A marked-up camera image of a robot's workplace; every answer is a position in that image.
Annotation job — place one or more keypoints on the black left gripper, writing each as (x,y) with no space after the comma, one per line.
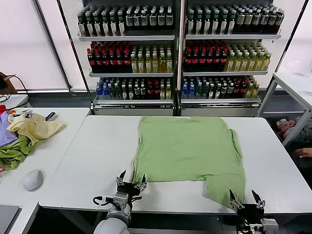
(129,189)

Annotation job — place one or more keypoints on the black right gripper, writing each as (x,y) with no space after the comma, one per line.
(249,212)

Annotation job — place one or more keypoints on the light green t-shirt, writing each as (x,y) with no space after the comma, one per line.
(185,151)

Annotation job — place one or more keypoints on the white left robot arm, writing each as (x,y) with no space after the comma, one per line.
(109,225)

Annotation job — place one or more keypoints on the pink clothes pile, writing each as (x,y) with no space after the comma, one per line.
(284,125)

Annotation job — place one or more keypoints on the grey clothes pile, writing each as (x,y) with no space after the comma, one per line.
(306,135)

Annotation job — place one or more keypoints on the person's bare hand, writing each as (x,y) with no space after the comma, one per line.
(304,153)

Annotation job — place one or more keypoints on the white computer mouse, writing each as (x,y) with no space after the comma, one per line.
(33,180)

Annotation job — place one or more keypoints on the blue white striped cloth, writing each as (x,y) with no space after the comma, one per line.
(50,116)

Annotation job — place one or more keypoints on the white metal rack table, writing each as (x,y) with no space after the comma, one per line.
(267,97)

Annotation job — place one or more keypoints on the pale yellow garment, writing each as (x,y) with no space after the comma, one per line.
(36,129)

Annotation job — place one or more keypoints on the yellow drink bottle white cap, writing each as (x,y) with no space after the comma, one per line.
(133,64)
(169,63)
(155,63)
(162,63)
(141,64)
(148,64)

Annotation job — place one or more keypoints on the crumpled green garment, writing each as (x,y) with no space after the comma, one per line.
(14,153)

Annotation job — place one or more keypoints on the cola bottle red cap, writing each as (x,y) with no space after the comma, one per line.
(126,61)
(91,61)
(209,60)
(98,61)
(119,61)
(202,60)
(188,60)
(224,60)
(217,60)
(195,60)
(105,61)
(111,61)

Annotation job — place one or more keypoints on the white printed cloth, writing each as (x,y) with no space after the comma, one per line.
(28,114)

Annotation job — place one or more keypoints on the grey laptop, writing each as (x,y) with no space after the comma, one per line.
(7,218)

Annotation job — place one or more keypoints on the lilac purple garment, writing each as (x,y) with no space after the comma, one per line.
(6,134)

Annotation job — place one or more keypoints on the yellow drink bottle green cap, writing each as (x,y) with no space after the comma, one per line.
(267,62)
(260,62)
(245,62)
(238,62)
(252,62)
(230,62)

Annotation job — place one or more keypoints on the drinks shelf unit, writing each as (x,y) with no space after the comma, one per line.
(231,36)
(126,38)

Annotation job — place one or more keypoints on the red cloth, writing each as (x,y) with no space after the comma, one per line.
(2,109)

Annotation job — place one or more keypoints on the brown cardboard box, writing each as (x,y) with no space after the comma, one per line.
(7,84)

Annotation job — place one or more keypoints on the dark bottle green cap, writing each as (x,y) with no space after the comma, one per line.
(190,23)
(207,23)
(223,23)
(121,23)
(199,23)
(90,24)
(215,23)
(231,23)
(97,24)
(105,24)
(113,24)
(82,24)

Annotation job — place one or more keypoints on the grey window mullion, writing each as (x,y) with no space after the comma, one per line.
(52,44)

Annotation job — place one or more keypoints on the black bottle white label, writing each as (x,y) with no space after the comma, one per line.
(144,20)
(129,20)
(161,20)
(153,20)
(169,19)
(136,20)

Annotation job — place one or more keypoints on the brown bottle beige label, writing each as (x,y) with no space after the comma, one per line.
(240,22)
(271,22)
(279,21)
(248,22)
(263,22)
(256,22)

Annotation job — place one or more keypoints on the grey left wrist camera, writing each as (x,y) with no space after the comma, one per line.
(121,200)

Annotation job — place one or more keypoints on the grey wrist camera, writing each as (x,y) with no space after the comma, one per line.
(270,226)
(121,200)

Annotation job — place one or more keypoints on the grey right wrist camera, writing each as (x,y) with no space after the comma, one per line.
(270,226)

